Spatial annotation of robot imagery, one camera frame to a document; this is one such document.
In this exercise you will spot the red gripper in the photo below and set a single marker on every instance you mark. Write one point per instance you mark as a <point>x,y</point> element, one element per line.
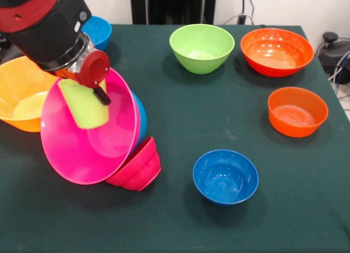
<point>93,70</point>

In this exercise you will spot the lime green plastic cup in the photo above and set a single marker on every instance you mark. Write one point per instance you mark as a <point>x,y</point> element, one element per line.
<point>84,108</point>

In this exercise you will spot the light blue plastic bowl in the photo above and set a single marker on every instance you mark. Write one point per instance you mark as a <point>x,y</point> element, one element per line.
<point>142,119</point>
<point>99,31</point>

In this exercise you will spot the large pink plastic bowl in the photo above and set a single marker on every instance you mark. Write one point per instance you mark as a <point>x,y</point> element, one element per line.
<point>82,154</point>

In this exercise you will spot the small crimson red bowl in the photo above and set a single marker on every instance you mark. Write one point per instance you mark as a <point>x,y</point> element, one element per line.
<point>139,168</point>

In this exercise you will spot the small dark blue bowl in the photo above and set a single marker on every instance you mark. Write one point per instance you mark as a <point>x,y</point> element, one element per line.
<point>225,179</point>

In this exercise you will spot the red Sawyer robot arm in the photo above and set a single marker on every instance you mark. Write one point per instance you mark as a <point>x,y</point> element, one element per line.
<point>41,23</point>

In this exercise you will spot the large orange plastic bowl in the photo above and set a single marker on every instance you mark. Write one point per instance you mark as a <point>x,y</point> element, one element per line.
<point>19,94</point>

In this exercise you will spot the dark grey floor equipment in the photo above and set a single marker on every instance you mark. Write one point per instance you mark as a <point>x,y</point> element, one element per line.
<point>5,49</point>

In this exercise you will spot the lime green plastic bowl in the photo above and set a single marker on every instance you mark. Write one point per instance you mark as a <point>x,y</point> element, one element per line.
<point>202,45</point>

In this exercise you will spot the dark green tablecloth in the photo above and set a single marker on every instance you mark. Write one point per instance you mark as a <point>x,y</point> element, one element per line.
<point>191,231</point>

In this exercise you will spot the wide red-orange plastic bowl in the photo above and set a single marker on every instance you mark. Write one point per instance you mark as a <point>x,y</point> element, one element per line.
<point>276,50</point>

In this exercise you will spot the small red-orange plastic bowl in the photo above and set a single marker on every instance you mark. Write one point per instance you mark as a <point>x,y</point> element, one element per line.
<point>298,113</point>

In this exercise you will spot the black round floor stand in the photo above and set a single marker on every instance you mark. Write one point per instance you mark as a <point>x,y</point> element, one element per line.
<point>332,53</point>

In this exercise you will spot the black pedestal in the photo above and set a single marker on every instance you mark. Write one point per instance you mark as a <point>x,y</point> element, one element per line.
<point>175,7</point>

